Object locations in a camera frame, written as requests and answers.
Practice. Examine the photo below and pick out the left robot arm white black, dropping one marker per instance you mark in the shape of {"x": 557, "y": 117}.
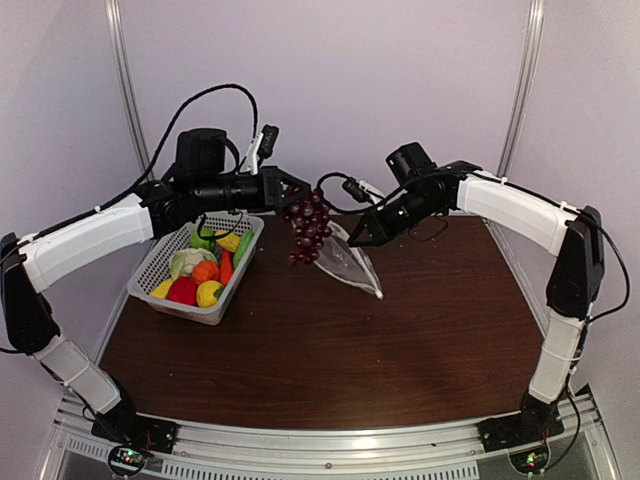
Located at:
{"x": 195, "y": 184}

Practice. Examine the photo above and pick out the green toy apple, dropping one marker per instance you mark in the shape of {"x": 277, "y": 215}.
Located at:
{"x": 202, "y": 240}

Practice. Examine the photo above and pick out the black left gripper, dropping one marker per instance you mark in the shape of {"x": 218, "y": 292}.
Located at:
{"x": 271, "y": 191}

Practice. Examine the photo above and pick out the aluminium corner post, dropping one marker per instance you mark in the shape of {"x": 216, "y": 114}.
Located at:
{"x": 528, "y": 66}
{"x": 132, "y": 116}

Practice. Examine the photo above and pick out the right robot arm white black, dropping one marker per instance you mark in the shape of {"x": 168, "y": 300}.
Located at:
{"x": 572, "y": 237}

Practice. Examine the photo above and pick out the orange toy carrot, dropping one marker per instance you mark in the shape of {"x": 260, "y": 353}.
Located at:
{"x": 226, "y": 267}

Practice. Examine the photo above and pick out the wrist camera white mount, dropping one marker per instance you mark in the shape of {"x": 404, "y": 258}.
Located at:
{"x": 260, "y": 149}
{"x": 362, "y": 192}

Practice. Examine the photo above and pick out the yellow toy corn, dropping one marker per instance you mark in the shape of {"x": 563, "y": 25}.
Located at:
{"x": 227, "y": 240}

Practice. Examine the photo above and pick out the left aluminium corner post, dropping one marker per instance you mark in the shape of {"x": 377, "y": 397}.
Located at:
{"x": 132, "y": 116}

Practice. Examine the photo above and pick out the yellow toy lemon green leaf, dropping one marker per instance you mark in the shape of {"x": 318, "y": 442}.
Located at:
{"x": 208, "y": 293}

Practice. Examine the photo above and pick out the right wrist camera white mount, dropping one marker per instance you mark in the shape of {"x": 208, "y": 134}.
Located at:
{"x": 362, "y": 192}

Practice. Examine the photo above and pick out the aluminium front rail frame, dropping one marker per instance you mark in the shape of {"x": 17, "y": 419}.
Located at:
{"x": 451, "y": 450}

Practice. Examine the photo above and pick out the white perforated plastic basket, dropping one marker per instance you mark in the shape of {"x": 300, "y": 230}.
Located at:
{"x": 155, "y": 268}

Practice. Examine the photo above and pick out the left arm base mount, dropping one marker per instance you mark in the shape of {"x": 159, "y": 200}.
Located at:
{"x": 136, "y": 446}

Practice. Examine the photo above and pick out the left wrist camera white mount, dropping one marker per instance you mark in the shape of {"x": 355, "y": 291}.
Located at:
{"x": 260, "y": 149}

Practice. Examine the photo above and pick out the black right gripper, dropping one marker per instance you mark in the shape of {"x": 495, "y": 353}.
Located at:
{"x": 377, "y": 226}

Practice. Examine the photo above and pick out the green toy cucumber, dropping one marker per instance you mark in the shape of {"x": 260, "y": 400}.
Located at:
{"x": 243, "y": 247}

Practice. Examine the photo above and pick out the red toy bell pepper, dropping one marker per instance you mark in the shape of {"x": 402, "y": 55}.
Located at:
{"x": 183, "y": 291}

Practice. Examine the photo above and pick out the right aluminium corner post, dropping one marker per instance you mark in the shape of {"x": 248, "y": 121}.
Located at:
{"x": 528, "y": 66}

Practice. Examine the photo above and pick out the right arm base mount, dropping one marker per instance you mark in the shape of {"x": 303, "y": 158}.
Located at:
{"x": 520, "y": 435}

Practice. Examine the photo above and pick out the yellow toy banana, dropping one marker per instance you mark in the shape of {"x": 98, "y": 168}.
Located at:
{"x": 162, "y": 290}

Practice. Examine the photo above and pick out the clear dotted zip top bag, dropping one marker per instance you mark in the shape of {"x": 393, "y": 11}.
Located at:
{"x": 349, "y": 265}

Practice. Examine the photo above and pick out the orange toy pumpkin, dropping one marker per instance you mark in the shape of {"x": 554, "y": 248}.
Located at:
{"x": 205, "y": 271}

